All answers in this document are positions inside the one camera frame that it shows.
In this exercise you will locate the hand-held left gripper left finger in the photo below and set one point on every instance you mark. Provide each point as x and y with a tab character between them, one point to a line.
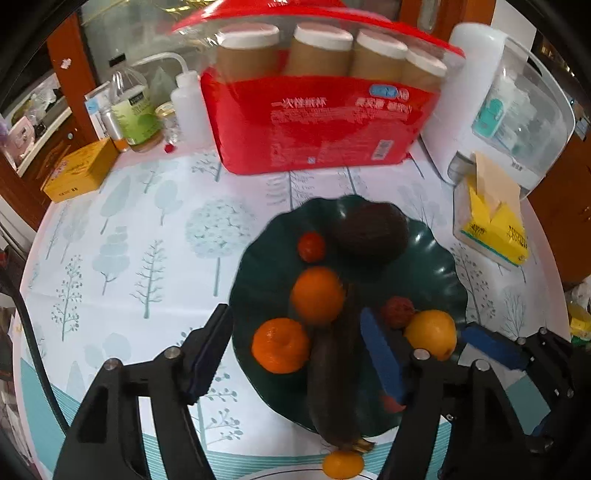
205	364

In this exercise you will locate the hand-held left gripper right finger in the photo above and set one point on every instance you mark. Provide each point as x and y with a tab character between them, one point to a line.
381	355

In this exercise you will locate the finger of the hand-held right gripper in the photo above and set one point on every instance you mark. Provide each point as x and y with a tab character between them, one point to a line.
489	344
551	434

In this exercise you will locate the wrinkled red fruit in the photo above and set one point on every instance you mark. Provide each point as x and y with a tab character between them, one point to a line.
398	311

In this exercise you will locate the red cherry tomato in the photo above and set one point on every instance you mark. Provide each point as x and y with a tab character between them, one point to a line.
391	404
311	246

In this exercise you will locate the yellow orange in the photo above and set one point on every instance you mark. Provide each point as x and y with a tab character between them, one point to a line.
431	334

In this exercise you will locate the overripe dark banana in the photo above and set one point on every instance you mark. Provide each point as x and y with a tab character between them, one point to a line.
332	383

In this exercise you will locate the orange mandarin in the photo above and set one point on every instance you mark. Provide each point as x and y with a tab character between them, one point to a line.
280	346

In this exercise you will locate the round orange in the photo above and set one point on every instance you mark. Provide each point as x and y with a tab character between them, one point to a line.
317	295

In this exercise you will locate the dark green scalloped plate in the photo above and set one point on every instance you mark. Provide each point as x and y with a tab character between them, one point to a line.
263	277

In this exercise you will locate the dark avocado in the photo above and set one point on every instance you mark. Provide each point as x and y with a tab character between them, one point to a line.
369	233

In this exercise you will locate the white round plate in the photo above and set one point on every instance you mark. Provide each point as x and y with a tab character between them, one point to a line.
286	476

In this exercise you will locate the yellow packet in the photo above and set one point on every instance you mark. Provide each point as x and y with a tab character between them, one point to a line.
581	321

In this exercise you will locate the yellow tissue pack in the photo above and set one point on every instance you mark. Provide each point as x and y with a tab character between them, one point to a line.
489	230

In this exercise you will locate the small orange kumquat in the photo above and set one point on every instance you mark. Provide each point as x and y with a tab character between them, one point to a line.
341	464

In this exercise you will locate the tree-printed tablecloth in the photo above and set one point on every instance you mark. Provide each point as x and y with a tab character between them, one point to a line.
138	230

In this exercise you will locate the white appliance with clear lid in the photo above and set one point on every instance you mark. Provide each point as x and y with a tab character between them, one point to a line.
443	129

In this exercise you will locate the yellow cardboard box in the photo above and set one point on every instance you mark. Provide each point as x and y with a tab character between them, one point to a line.
78	170

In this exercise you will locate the red paper cup package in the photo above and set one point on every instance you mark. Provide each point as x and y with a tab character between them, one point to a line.
300	124

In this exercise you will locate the small glass jar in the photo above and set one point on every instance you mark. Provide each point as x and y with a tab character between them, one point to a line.
167	122

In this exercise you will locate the white wash bottle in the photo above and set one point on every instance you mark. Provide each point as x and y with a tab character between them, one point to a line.
189	115

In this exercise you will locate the small metal can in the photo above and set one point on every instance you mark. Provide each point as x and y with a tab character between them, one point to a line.
113	127

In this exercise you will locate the green-label oil bottle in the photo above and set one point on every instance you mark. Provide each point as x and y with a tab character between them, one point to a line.
136	115

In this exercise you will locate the wooden kitchen cabinet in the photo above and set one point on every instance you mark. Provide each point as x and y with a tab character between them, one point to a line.
18	184

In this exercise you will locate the blue and white carton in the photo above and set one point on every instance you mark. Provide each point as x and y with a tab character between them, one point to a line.
94	113

